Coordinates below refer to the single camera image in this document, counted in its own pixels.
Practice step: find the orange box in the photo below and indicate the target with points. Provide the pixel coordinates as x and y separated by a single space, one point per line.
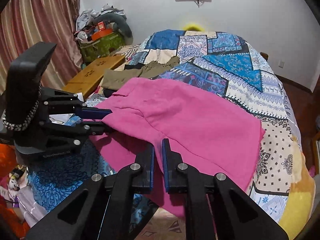
102 30

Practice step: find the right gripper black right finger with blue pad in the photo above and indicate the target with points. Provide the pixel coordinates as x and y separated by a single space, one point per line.
182 178

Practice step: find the pink pants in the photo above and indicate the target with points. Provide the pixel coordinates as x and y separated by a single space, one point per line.
210 133

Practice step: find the yellow curved headboard pad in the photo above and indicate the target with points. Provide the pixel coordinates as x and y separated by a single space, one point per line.
193 27

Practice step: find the wooden bed post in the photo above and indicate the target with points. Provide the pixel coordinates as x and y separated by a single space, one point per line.
264 55

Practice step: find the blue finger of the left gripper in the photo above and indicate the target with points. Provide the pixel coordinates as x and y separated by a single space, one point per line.
92 112

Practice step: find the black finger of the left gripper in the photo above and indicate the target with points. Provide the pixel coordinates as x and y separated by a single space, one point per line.
96 127

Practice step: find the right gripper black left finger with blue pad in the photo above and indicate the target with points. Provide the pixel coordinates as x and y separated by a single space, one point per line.
136 178

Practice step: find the wooden bedside board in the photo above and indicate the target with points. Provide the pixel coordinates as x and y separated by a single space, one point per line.
88 79

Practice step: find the white wall socket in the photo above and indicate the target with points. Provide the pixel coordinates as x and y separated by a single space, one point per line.
281 64

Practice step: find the olive green folded pants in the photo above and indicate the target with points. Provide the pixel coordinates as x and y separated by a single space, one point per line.
114 80

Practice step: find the grey plush toy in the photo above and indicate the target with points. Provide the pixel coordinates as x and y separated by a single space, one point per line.
119 24

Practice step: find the pink striped curtain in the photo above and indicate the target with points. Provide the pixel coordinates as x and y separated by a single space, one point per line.
26 22

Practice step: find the green storage bag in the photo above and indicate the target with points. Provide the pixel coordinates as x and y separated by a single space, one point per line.
102 47

